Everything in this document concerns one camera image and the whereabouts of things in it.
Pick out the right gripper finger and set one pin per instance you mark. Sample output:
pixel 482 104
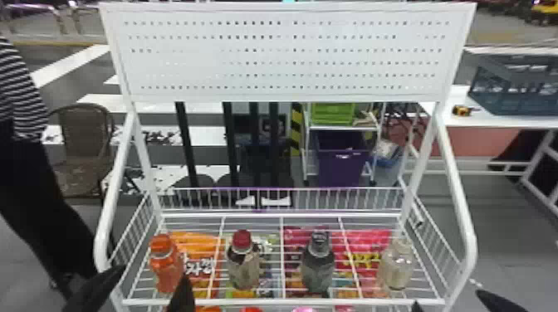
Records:
pixel 416 308
pixel 499 304

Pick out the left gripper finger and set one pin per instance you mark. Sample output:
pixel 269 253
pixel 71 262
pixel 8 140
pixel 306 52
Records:
pixel 183 298
pixel 93 292

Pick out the orange bottle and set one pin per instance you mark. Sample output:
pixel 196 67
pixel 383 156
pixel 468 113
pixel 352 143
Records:
pixel 165 268

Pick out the clear pale bottle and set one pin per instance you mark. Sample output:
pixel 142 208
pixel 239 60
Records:
pixel 395 268

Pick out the orange snack packet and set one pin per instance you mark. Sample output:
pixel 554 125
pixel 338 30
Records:
pixel 198 248

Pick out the brown bottle with red cap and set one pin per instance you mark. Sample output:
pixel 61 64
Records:
pixel 243 265

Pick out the pink snack packet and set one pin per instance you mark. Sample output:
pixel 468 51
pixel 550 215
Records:
pixel 362 244

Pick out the dark grey bottle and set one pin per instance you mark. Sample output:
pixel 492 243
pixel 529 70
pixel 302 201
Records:
pixel 317 268

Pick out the person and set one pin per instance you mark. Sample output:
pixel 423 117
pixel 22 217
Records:
pixel 26 183

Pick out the brown chair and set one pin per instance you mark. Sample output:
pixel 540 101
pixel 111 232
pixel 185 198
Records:
pixel 85 143

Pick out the purple crate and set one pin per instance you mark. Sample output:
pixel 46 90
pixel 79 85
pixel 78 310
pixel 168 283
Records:
pixel 342 161

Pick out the white side table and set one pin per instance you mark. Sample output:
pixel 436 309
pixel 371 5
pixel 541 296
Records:
pixel 492 119

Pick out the white shelf trolley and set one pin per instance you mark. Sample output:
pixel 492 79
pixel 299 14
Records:
pixel 308 143

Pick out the yellow tape measure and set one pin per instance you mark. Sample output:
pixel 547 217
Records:
pixel 462 110

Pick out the green basket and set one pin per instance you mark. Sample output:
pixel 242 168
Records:
pixel 332 114

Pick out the blue crate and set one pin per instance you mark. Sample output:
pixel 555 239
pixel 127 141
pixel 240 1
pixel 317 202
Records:
pixel 516 87

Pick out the yellow black striped post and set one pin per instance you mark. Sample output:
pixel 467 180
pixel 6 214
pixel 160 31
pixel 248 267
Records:
pixel 296 130

